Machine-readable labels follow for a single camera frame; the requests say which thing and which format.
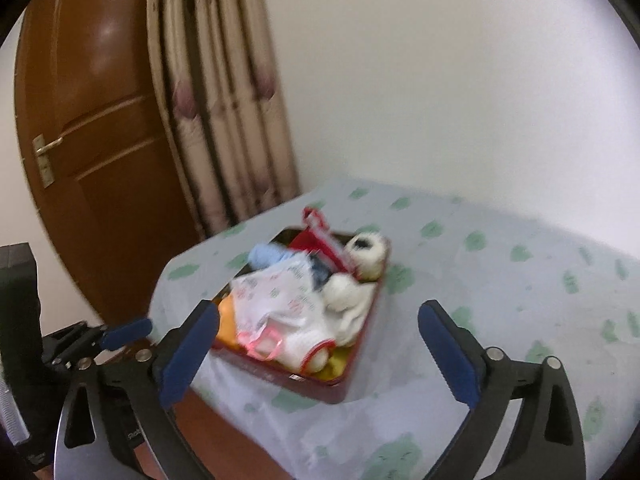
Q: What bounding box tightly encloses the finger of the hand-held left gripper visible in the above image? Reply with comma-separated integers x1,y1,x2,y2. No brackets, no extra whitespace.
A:
42,316,154,369

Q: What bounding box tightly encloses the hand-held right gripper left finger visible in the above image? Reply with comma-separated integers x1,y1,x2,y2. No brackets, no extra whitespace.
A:
52,300,221,480

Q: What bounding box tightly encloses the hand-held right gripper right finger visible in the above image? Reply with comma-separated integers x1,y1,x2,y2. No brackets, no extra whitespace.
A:
418,300,587,480

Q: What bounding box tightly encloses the orange cloth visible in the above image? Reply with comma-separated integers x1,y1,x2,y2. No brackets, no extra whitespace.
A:
212,292,241,351

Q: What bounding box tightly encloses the white pink-trimmed baby garment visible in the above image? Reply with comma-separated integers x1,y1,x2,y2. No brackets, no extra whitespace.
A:
229,252,342,374

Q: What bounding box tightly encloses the red tin box gold interior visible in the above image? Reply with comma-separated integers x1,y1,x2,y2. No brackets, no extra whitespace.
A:
210,227,394,406

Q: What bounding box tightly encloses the light blue cloth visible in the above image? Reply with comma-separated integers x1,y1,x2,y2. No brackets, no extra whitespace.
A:
248,242,299,271

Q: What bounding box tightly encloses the red and white sock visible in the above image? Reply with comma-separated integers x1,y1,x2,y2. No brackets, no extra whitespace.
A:
289,206,364,281

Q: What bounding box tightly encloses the green-patterned white tablecloth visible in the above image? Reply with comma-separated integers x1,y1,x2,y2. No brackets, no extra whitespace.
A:
150,175,640,480

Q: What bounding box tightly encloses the white fluffy plush toy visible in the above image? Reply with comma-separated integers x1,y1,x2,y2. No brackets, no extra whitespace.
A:
345,230,392,281

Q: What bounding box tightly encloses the dark blue cloth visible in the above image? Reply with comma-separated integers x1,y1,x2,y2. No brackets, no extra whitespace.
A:
307,255,334,294

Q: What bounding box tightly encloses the brown wooden door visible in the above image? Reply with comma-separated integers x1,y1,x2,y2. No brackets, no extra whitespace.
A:
12,0,209,327

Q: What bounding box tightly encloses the beige floral curtain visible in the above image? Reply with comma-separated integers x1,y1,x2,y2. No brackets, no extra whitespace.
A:
145,0,302,242

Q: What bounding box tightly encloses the brass door handle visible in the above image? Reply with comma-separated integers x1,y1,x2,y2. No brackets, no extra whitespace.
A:
32,135,64,189

